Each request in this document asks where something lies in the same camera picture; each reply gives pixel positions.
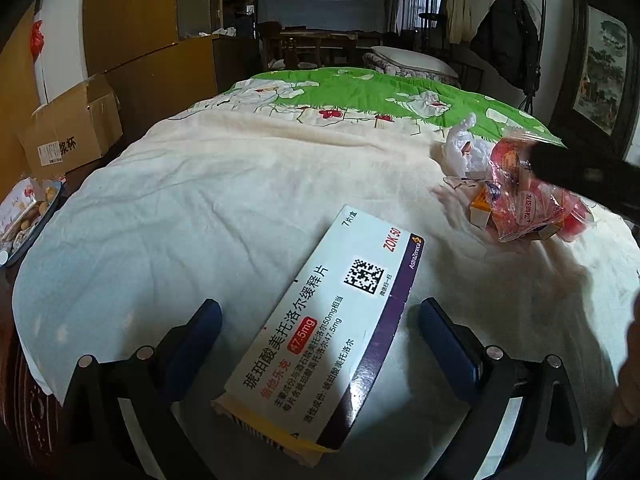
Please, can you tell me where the wooden wardrobe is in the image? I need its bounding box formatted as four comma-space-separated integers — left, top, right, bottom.
81, 0, 262, 137

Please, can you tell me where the white plastic bag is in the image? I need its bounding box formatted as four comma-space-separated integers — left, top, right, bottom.
442, 113, 496, 180

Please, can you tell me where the clear red plastic bag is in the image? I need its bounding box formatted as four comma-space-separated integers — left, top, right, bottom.
488, 127, 594, 243

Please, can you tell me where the white purple medicine box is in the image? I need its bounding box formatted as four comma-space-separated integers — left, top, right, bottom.
212, 206, 425, 467

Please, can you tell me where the framed landscape painting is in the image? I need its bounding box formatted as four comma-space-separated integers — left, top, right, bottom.
550, 0, 639, 159

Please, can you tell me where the red hanging ornament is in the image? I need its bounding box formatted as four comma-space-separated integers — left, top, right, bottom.
29, 20, 44, 61

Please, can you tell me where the white pillow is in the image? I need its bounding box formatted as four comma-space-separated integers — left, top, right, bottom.
371, 46, 458, 78

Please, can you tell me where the brown cardboard box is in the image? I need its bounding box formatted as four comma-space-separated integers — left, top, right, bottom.
18, 74, 122, 180

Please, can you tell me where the blue plate with snacks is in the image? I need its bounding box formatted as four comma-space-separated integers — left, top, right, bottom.
1, 178, 63, 266

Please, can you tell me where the black coat on rack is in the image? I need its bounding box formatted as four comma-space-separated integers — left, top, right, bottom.
470, 0, 540, 96

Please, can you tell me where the folded floral blanket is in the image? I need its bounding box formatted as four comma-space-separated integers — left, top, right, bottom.
362, 52, 460, 88

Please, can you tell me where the orange long box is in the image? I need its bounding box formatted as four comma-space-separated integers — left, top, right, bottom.
470, 182, 501, 229

